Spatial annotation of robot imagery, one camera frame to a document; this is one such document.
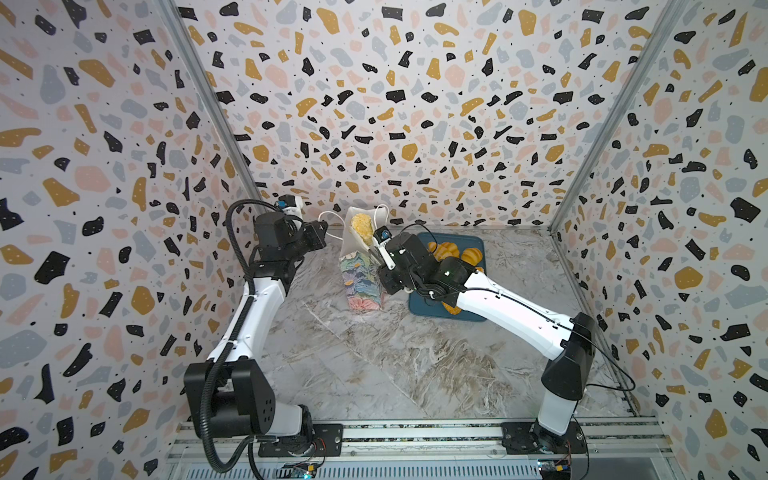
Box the large striped croissant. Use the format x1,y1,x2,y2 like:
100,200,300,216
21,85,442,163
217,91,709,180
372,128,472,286
433,242,460,261

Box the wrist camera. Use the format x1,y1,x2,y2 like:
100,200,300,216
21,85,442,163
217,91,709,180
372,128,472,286
373,226,391,244
276,195,304,219

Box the black corrugated cable conduit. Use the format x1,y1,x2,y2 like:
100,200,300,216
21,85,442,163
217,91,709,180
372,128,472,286
199,199,283,475

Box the aluminium corner post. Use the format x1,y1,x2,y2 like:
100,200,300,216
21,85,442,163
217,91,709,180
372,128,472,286
154,0,261,198
547,0,691,234

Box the pale crumbly bread roll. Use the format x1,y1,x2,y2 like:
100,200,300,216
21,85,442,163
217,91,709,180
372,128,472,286
351,213,374,247

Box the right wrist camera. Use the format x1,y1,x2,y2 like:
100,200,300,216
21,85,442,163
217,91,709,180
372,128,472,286
373,226,391,244

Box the right aluminium corner post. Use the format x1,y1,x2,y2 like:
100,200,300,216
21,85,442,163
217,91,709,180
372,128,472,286
547,0,691,234

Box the left aluminium corner post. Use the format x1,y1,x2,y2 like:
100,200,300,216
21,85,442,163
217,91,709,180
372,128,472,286
154,0,261,198

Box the large sesame bread loaf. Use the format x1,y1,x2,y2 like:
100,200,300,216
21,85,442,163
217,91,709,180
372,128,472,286
442,302,462,315

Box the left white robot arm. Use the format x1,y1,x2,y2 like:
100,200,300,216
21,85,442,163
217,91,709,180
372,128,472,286
184,206,327,440

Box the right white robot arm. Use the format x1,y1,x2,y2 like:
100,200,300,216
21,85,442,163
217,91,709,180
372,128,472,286
348,226,596,437

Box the white floral paper bag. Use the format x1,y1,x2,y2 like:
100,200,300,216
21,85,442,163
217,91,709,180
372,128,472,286
318,204,390,312

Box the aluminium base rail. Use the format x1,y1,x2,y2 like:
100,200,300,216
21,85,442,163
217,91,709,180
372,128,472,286
164,416,679,480

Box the shell shaped striped bun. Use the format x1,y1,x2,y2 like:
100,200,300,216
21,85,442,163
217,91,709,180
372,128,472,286
461,247,484,266

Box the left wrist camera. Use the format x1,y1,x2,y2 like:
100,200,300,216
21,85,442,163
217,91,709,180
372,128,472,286
276,195,304,219

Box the teal plastic tray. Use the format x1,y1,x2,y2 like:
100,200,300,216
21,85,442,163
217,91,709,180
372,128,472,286
407,232,491,323

